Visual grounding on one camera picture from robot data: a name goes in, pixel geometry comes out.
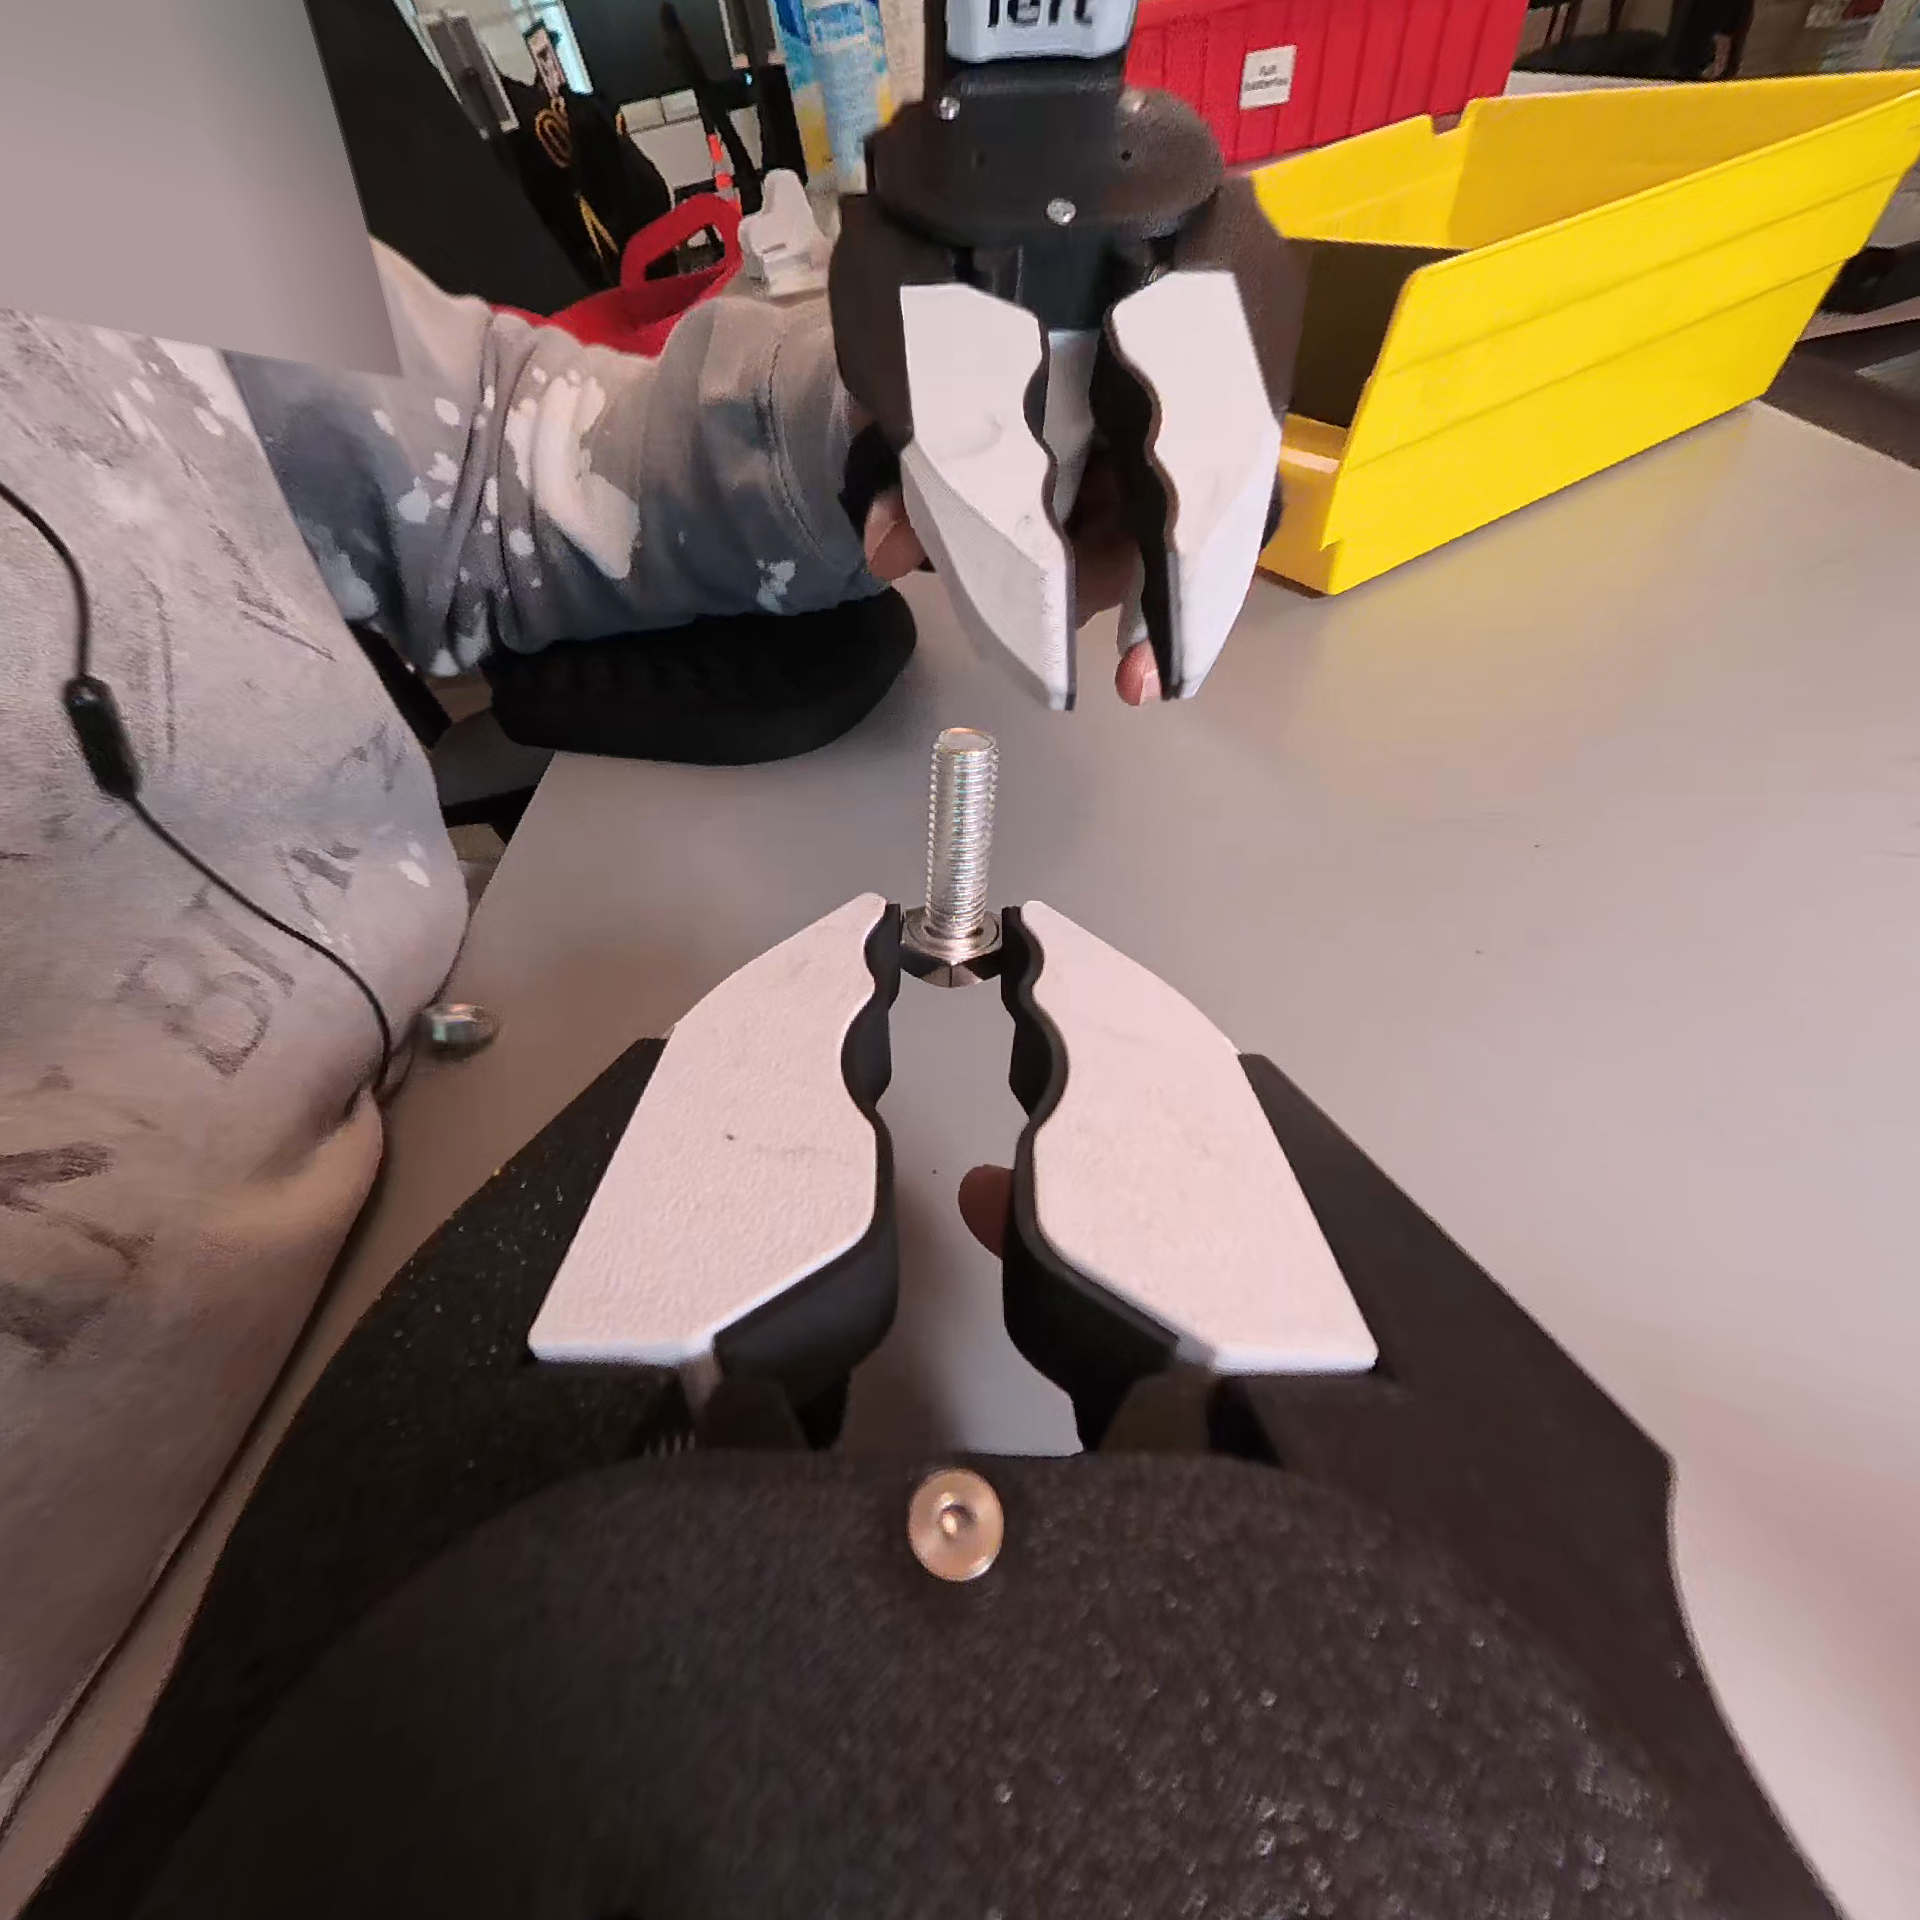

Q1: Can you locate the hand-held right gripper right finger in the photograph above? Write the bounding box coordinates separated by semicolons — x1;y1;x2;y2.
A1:
1001;899;1382;1380

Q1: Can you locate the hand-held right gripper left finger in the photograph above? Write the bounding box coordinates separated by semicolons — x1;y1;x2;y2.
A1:
527;891;904;1371

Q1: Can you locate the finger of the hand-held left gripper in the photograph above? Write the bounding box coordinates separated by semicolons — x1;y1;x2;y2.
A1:
897;280;1084;714
1098;271;1287;709

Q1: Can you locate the silver hex bolt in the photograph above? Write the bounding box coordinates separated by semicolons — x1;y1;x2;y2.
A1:
897;725;1003;992

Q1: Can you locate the person's left forearm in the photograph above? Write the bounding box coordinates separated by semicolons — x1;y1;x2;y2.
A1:
225;245;888;679

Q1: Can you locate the blue white wipes canister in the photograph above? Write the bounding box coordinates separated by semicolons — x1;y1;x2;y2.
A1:
770;0;888;189

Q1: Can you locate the white charging dock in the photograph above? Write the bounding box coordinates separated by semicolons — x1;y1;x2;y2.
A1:
738;170;829;299

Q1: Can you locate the red plastic bin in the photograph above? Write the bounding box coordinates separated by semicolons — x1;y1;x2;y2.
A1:
1121;0;1535;167

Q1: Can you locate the yellow plastic bin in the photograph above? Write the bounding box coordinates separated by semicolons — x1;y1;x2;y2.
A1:
1242;67;1920;596

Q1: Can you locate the black jacket yellow print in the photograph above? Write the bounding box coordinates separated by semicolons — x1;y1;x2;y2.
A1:
494;59;677;288

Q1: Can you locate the person's grey printed sweatshirt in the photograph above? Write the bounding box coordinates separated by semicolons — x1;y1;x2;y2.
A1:
0;306;472;1794

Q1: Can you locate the large black panel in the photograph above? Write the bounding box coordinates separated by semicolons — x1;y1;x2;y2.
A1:
300;0;592;322

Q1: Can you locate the thin black cable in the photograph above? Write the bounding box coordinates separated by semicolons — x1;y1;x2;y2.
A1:
0;479;405;1104

